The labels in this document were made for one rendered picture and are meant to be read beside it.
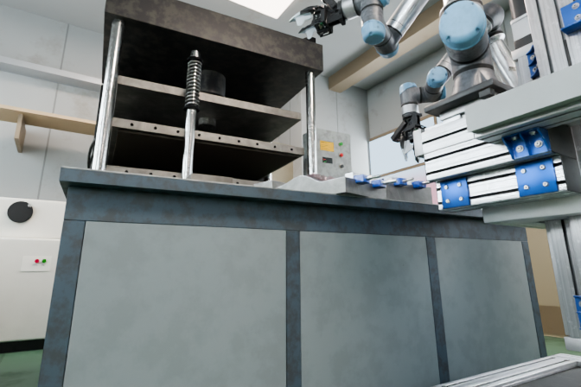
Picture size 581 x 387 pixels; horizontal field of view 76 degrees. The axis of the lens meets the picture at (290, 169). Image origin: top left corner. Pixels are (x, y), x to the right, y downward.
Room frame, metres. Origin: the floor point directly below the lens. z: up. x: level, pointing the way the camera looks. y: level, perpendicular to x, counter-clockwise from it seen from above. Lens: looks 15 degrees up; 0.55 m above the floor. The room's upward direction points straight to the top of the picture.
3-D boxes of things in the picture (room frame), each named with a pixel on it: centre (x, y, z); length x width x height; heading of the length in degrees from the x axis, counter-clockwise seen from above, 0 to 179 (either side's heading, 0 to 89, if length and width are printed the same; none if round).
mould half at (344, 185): (1.50, -0.11, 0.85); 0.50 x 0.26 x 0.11; 44
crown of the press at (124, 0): (2.25, 0.55, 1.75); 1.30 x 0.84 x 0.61; 117
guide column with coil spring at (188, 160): (1.87, 0.54, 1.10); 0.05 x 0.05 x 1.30
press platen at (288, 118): (2.31, 0.57, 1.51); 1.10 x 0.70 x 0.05; 117
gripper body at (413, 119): (1.53, -0.54, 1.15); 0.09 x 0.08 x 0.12; 27
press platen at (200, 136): (2.30, 0.57, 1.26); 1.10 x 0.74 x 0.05; 117
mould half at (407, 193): (1.74, -0.38, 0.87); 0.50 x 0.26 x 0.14; 27
